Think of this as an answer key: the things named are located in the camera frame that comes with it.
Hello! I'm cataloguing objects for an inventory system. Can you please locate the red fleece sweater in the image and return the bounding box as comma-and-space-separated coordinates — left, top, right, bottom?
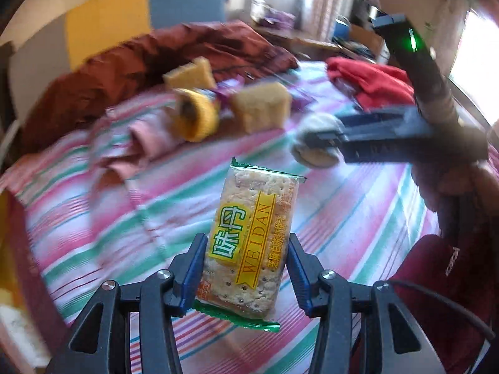
325, 56, 416, 112

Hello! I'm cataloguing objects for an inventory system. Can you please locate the dark red blanket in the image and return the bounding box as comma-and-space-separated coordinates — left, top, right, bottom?
19, 21, 299, 152

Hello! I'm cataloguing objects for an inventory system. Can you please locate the green cracker packet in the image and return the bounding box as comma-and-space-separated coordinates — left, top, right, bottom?
193, 157, 307, 333

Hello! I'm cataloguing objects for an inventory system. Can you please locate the striped cloth covered desktop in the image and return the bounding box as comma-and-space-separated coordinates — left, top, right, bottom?
0, 60, 443, 374

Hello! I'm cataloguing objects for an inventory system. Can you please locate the person's right hand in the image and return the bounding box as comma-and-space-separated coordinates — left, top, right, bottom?
413, 160, 499, 238

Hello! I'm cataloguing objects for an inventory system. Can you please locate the large yellow sponge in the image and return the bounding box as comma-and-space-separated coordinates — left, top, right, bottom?
228, 83, 292, 135

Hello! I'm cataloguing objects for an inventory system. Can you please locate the cream sock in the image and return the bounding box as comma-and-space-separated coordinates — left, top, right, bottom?
292, 112, 347, 169

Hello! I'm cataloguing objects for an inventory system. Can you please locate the black cable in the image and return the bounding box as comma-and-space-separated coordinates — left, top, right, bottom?
390, 278, 497, 340

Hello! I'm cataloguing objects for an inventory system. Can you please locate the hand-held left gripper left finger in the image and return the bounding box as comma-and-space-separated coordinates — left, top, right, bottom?
47, 233, 208, 374

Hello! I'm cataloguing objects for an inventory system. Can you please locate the yellow rolled sock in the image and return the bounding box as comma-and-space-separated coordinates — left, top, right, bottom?
172, 88, 220, 143

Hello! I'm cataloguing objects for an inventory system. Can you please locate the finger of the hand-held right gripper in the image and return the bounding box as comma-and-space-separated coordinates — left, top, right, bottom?
300, 110, 414, 146
339, 140, 414, 164

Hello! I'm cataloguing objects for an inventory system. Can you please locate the blue container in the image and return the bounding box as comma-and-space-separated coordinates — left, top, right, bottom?
333, 16, 354, 42

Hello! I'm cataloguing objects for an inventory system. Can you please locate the pink cloth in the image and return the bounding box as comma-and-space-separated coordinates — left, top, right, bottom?
90, 109, 184, 182

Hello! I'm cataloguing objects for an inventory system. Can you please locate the maroon garment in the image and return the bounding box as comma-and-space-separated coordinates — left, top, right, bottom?
390, 234, 498, 374

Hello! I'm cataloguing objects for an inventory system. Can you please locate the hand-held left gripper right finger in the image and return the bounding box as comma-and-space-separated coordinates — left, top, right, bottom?
288, 233, 445, 374

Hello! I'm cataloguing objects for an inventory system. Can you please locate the wooden side table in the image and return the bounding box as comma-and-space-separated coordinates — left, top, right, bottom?
253, 23, 344, 64

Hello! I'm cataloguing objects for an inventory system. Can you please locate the patterned curtain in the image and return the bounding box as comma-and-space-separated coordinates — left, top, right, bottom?
308, 0, 352, 40

